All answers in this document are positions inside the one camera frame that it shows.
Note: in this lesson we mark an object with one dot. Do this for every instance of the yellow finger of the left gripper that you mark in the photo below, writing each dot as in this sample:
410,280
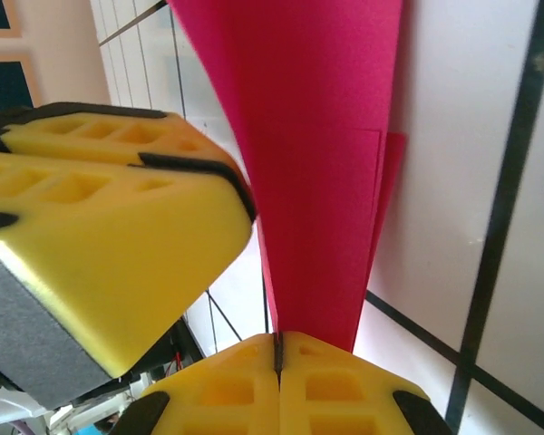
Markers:
118,254
95,131

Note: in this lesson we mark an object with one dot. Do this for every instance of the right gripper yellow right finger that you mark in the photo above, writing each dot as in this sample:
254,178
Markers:
344,394

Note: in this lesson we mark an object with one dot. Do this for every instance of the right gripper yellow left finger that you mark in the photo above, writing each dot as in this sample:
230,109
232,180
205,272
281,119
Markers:
217,394

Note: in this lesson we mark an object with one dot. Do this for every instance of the pink square paper sheet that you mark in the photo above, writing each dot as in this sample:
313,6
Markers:
308,136

